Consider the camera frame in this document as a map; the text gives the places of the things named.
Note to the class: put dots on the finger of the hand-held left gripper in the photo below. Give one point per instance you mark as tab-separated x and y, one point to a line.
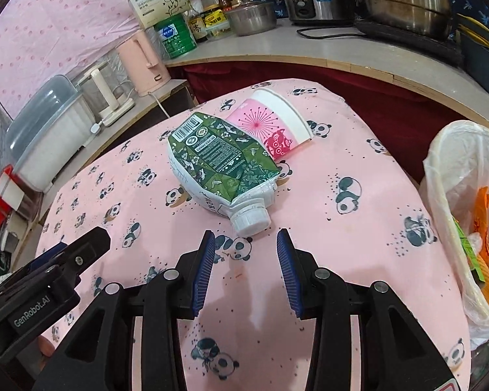
87	248
49	255

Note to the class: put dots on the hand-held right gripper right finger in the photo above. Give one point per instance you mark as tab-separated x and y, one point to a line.
287	273

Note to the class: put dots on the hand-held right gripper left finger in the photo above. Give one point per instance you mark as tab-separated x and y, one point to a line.
201	277

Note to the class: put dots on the green beverage carton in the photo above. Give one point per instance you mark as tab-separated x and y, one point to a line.
216	159

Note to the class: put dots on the yellow green plastic bag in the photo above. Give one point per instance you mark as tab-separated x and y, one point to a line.
466	246

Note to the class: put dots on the bin with white liner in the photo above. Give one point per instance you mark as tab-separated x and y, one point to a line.
444	179

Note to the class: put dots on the small orange plastic bag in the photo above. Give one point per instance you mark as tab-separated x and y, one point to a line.
481	211

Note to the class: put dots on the pink panda tablecloth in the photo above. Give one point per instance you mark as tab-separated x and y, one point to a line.
350	252

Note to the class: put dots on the red white container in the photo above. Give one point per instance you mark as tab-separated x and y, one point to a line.
0	207

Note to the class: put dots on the white dish rack clear lid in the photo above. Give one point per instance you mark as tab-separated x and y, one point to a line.
53	150

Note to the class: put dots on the white plug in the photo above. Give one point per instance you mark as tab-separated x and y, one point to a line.
96	128

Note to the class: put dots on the pink paper cup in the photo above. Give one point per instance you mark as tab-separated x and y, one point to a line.
265	122

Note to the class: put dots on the pink electric kettle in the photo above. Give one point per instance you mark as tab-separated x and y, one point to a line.
142	69

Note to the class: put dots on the green tin can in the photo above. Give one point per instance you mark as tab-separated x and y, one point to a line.
175	36

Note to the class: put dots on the pink dotted cloth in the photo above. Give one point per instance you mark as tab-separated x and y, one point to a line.
65	16

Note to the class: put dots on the clear food container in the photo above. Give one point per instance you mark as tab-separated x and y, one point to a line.
220	31

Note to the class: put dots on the dark label bottle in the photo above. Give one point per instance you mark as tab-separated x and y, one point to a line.
196	26

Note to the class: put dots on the steel pot with lid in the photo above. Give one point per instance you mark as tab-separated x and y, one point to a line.
252	20

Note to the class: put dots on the beige cardboard box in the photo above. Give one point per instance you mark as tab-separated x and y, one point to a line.
159	0

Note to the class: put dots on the black induction cooker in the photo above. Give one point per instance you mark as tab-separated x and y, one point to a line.
411	42

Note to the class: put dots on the small brown bottle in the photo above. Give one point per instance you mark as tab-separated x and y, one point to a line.
236	1

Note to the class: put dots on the dark blue basin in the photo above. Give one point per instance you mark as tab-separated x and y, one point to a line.
481	65

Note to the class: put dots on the large steel steamer pot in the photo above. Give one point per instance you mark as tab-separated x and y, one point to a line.
403	0

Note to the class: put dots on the yellow plastic strips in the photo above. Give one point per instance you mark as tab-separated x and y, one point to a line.
472	28

